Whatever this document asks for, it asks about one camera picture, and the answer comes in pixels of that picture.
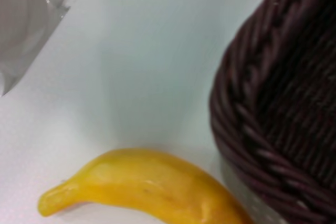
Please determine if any dark brown woven basket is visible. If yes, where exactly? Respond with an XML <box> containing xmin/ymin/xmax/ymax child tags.
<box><xmin>209</xmin><ymin>0</ymin><xmax>336</xmax><ymax>224</ymax></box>

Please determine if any yellow banana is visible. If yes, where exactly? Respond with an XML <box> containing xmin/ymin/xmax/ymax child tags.
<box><xmin>38</xmin><ymin>148</ymin><xmax>257</xmax><ymax>224</ymax></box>

